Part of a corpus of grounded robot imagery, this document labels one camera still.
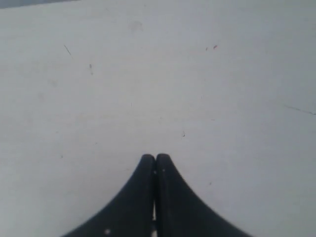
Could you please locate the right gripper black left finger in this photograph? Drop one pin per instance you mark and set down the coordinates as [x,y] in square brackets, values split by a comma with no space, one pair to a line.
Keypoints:
[130,212]

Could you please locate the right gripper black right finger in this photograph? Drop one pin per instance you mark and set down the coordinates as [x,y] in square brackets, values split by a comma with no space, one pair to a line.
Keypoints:
[180,212]

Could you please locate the grey-blue backdrop cloth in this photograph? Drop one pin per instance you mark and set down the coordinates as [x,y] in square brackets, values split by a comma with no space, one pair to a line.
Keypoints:
[21,3]

